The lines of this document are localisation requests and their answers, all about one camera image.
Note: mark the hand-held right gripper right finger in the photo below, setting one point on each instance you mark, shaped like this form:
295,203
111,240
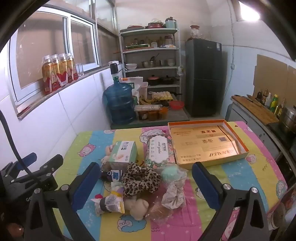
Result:
205,187

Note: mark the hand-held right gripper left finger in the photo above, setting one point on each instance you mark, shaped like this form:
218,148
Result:
87,183

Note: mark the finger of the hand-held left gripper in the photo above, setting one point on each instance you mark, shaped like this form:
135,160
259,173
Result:
49,163
29,158

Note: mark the small blue white packet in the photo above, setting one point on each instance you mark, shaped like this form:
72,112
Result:
115,175

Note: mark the small yellow white packet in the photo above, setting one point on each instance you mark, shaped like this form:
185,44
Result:
111,204

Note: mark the white green tissue packet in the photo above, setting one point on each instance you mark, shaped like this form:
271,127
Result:
173,195

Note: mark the mint green puff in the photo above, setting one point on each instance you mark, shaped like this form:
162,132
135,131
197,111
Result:
172,175

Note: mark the orange gold cardboard box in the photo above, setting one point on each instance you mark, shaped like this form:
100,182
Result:
208,143

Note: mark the beige puff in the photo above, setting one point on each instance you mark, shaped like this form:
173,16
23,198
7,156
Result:
160,209

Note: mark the leopard print scrunchie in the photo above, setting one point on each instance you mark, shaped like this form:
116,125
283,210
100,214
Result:
140,179

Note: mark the beige teddy bear plush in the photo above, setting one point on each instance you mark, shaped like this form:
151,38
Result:
136,208

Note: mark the colourful striped printed blanket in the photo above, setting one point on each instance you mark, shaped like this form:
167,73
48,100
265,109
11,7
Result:
242,176

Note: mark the green white carton box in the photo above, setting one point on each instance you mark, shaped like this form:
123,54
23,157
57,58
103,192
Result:
121,154

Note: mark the floral tissue box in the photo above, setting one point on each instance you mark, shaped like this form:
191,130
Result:
158,150

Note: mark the low green table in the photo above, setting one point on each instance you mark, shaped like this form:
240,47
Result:
180,117

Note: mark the grey kitchen counter cabinet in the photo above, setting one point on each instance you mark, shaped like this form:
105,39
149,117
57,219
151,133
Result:
247,122

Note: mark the blue water jug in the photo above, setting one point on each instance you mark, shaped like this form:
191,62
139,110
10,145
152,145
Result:
119,102

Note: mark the red plastic basket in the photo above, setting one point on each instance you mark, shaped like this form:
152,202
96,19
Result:
177,105

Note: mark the row of orange sauce jars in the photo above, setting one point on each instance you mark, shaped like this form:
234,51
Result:
152,115

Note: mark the wooden cutting board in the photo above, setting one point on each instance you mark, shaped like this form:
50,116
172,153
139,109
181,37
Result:
256,111

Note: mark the pack of noodles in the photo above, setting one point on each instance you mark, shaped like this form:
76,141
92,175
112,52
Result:
148,107

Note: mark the clear drinking glass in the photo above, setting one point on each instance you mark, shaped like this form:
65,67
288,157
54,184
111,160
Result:
81,69

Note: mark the bunch of bananas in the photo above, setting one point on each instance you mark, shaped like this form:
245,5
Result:
145,100

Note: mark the bagged egg tray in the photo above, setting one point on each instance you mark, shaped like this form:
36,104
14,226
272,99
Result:
163,96

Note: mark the dark sauce bottle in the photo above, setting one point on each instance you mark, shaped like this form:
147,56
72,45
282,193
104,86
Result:
259,97

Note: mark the white condiment bottle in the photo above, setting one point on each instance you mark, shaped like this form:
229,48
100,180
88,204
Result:
268,100

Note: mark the steel steamer pot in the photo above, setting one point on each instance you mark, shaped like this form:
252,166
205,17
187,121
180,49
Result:
289,119

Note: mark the green yellow bottle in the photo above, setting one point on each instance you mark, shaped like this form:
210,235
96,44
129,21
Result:
274,104

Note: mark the white sacks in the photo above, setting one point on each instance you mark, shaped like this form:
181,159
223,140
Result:
134,84

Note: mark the small oil bottle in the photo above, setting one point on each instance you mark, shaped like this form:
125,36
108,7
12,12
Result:
281,109

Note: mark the brown sauce bottle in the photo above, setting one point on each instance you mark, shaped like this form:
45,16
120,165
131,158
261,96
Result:
265,96

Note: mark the dark fridge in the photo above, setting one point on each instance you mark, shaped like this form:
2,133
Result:
203,76

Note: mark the black wok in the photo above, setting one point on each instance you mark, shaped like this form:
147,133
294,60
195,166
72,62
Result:
168,80

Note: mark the black white water pump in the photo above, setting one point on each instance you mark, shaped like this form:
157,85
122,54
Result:
113,69

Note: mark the sliding window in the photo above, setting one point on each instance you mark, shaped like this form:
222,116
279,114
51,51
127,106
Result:
46,46

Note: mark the red cooking pot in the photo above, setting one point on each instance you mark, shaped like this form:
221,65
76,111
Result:
153,80

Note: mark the stacked white bowls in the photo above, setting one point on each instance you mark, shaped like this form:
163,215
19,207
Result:
131,66

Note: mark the white deep bowl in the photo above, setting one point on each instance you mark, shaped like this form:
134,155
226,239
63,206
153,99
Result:
171,62

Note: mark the large cardboard sheet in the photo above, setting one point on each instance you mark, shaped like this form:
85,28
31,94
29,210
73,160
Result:
270,74

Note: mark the steel pots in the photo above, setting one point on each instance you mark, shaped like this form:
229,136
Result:
147,64

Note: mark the narrow cardboard sheet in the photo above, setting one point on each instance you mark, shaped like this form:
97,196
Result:
291,85

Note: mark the white metal shelf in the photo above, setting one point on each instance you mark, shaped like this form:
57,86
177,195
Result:
150,49

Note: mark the glass jar with brown lid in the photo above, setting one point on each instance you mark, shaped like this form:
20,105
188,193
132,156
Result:
196,32

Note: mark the red flat plate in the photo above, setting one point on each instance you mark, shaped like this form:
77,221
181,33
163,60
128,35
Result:
136,27

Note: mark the teal lidded jar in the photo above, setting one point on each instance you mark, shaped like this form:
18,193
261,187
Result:
171,23

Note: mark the red lidded pan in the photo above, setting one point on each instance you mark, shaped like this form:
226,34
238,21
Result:
155,25

